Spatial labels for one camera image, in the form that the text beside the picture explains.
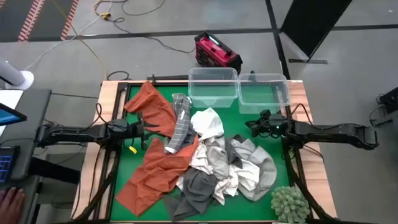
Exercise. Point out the computer monitor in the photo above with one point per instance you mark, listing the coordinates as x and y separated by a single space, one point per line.
7 115

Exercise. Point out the green artificial plant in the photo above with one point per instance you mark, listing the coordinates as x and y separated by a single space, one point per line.
289 203

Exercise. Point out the clear plastic bin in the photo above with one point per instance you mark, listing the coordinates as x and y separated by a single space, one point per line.
199 93
264 99

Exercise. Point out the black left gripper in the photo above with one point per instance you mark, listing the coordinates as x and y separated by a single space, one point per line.
136 130

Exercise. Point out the dark grey plaid towel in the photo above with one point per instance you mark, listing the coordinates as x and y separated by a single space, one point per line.
182 124

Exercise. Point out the black standing divider panel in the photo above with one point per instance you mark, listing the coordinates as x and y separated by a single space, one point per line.
311 21

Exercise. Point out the red and black toolbox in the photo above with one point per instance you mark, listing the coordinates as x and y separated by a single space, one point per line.
214 53

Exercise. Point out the person's hand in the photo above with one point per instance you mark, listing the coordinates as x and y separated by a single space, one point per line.
11 207

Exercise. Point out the black side desk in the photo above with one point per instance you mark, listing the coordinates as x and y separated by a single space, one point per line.
34 105

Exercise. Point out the black mat with orange stripes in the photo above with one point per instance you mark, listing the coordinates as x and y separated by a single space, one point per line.
46 18

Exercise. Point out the black backlit keyboard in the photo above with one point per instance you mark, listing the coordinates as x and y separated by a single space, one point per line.
6 165

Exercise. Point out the black table clamp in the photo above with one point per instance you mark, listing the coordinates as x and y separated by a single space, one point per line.
153 81
253 75

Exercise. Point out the green table mat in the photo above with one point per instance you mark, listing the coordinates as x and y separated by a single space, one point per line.
248 211

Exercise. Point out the light grey waffle towel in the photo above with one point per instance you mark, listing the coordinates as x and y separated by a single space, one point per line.
217 155

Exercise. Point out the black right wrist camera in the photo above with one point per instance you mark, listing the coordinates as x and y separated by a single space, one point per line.
265 113

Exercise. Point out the small yellow tag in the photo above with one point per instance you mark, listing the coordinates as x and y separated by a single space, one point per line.
133 150

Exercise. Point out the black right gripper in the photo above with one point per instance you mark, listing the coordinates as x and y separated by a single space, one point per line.
275 126

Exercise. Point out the grey pole with white base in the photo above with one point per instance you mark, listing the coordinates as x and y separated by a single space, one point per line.
23 79

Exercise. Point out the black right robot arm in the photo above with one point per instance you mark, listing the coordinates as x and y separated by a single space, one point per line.
329 132

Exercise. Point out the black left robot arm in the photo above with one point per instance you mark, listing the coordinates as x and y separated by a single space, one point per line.
77 133

